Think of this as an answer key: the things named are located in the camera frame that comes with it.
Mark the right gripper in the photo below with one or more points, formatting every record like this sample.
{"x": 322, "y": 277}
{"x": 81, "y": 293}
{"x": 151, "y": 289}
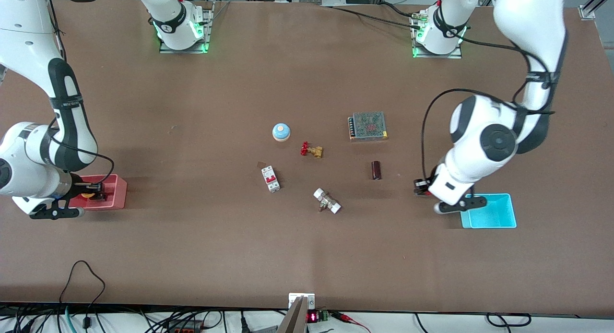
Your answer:
{"x": 78, "y": 187}

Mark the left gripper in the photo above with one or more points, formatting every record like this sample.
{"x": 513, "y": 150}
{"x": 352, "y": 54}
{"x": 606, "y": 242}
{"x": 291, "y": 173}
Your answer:
{"x": 424, "y": 186}

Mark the yellow push button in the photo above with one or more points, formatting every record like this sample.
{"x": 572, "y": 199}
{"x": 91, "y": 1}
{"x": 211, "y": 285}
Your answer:
{"x": 88, "y": 195}

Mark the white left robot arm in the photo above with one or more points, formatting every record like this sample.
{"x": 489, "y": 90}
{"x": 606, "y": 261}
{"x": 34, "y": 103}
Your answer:
{"x": 527, "y": 26}

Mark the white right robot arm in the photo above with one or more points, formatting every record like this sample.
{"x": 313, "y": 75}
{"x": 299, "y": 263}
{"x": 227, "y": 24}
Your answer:
{"x": 29, "y": 45}

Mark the pink plastic bin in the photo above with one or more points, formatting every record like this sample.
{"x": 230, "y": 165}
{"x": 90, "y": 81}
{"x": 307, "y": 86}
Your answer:
{"x": 120, "y": 196}

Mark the dark brown cylindrical capacitor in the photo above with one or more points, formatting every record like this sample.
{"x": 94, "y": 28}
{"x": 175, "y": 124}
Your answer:
{"x": 376, "y": 170}

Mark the cyan plastic bin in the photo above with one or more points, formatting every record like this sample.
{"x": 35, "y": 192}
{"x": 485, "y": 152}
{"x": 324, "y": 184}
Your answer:
{"x": 494, "y": 215}

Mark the metal mesh power supply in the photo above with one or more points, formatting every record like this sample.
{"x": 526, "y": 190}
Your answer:
{"x": 368, "y": 125}

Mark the metal fitting with white caps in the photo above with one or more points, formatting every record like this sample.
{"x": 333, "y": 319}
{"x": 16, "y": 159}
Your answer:
{"x": 327, "y": 201}

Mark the red clip lead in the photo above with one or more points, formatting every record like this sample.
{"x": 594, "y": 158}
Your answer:
{"x": 352, "y": 319}

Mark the blue domed beige button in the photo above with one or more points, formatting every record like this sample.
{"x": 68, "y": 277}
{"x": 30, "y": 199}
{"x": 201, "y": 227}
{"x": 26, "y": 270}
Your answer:
{"x": 281, "y": 131}

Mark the red led display module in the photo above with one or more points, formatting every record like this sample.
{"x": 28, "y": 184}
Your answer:
{"x": 312, "y": 317}

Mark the orange power strip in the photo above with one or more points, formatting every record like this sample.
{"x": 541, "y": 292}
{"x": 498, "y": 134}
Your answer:
{"x": 187, "y": 329}

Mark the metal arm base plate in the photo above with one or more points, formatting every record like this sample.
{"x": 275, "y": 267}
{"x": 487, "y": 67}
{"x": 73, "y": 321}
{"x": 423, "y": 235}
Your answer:
{"x": 453, "y": 55}
{"x": 208, "y": 30}

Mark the white circuit breaker red switch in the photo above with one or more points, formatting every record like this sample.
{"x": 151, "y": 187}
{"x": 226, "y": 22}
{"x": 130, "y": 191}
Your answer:
{"x": 270, "y": 178}

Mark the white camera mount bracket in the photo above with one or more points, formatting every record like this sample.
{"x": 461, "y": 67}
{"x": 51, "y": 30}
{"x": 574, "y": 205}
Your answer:
{"x": 293, "y": 298}

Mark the grey camera support bar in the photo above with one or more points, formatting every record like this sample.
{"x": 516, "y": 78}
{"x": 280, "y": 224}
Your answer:
{"x": 293, "y": 321}

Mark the aluminium frame profile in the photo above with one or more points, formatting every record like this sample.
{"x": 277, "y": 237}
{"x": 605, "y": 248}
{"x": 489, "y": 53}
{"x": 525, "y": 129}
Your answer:
{"x": 592, "y": 7}

